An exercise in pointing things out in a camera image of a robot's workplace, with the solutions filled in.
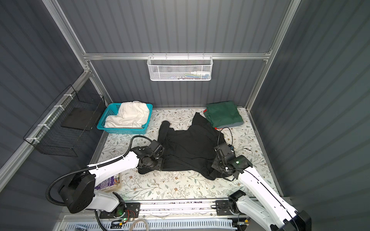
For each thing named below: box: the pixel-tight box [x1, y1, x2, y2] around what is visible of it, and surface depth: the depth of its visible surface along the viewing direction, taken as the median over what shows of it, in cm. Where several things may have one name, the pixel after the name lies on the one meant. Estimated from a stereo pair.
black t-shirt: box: [138, 112, 226, 181], surface depth 100 cm
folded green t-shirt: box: [203, 100, 245, 129], surface depth 110 cm
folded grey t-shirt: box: [216, 121, 245, 129], surface depth 107 cm
